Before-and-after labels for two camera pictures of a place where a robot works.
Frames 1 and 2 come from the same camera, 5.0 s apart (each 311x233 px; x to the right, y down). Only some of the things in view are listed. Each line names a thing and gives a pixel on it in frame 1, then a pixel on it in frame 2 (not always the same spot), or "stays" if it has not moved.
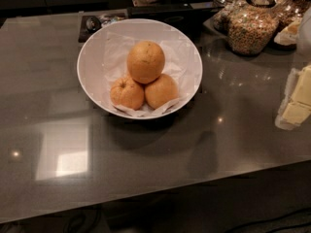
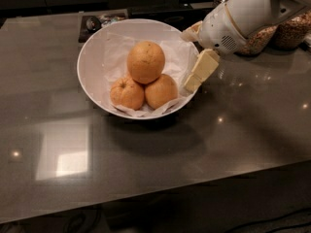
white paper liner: x=179 y=62 stays
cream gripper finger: x=295 y=105 -> x=219 y=32
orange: x=161 y=91 stays
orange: x=145 y=61 stays
